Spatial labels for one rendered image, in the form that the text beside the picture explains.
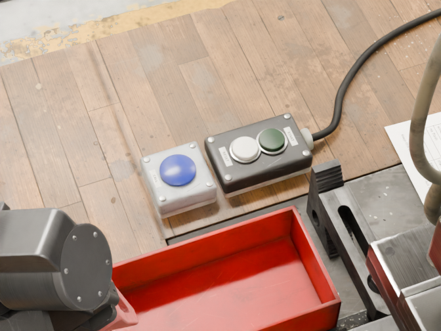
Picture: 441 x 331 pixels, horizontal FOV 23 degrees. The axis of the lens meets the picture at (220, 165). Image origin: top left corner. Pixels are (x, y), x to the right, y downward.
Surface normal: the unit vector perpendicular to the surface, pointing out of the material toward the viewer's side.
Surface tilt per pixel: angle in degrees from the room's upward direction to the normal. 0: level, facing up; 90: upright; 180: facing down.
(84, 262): 64
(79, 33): 0
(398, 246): 0
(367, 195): 0
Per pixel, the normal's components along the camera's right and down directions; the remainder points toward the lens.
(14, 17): 0.00, -0.55
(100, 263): 0.87, -0.07
